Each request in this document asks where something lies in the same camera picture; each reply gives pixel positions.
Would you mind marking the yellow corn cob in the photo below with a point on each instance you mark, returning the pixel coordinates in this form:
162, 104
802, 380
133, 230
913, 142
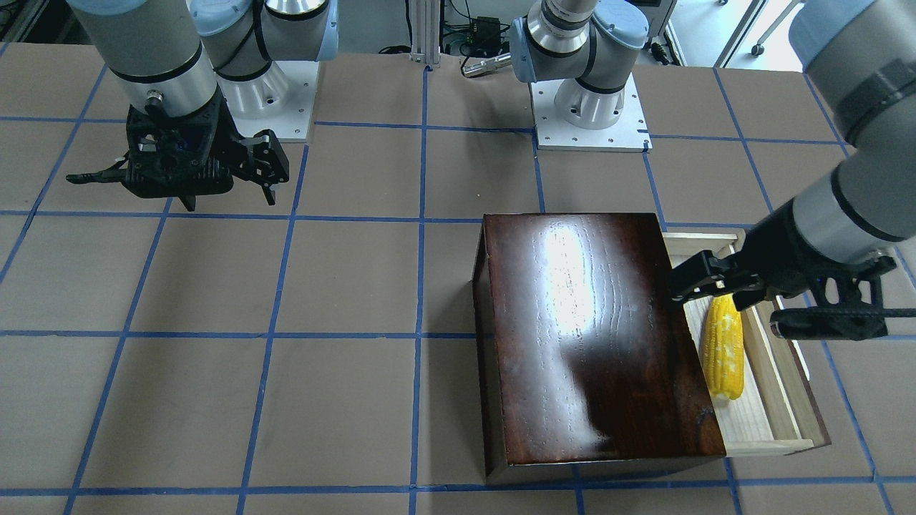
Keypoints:
723, 349

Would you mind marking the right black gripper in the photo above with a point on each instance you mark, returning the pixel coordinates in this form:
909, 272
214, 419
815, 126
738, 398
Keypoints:
224, 139

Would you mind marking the silver flashlight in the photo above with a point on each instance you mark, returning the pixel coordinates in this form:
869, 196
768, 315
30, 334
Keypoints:
486, 66

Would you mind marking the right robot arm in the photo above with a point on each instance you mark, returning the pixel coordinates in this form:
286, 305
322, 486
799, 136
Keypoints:
191, 71

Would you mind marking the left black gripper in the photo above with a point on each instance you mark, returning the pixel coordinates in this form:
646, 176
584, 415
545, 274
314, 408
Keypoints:
776, 254

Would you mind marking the dark wooden cabinet box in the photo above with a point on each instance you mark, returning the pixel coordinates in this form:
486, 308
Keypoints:
585, 363

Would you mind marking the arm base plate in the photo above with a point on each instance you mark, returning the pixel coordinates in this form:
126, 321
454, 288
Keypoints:
569, 118
281, 100

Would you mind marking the aluminium frame post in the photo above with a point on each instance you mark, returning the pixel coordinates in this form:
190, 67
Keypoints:
425, 32

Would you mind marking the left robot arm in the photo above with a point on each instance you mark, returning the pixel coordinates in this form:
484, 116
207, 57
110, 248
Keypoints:
860, 57

